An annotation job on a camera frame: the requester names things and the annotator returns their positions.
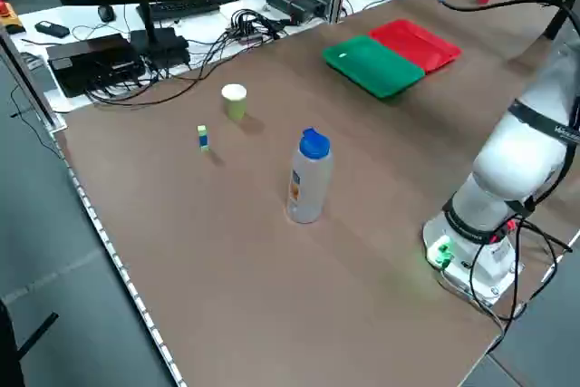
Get black monitor stand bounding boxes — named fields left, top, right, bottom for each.
left=130, top=0, right=190, bottom=56

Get red plastic tray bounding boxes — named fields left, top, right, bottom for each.
left=367, top=18, right=463, bottom=76

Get black desk cable bundle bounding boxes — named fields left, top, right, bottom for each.
left=85, top=8, right=294, bottom=105

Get black base cables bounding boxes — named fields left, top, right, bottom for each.
left=469, top=196, right=573, bottom=330

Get small black handheld device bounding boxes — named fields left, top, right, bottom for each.
left=34, top=20, right=71, bottom=38

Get light green paper cup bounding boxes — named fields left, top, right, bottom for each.
left=220, top=83, right=248, bottom=122

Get black keyboard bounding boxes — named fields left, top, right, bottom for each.
left=138, top=0, right=240, bottom=22

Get green plastic tray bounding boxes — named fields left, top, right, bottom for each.
left=322, top=34, right=426, bottom=101

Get red emergency stop button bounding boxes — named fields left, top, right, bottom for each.
left=0, top=0, right=24, bottom=34

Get clear bottle with blue lid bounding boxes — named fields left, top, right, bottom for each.
left=286, top=127, right=334, bottom=225

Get black electronics box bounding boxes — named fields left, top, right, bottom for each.
left=46, top=34, right=146, bottom=98

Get aluminium frame bar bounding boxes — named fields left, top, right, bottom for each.
left=0, top=24, right=67, bottom=134

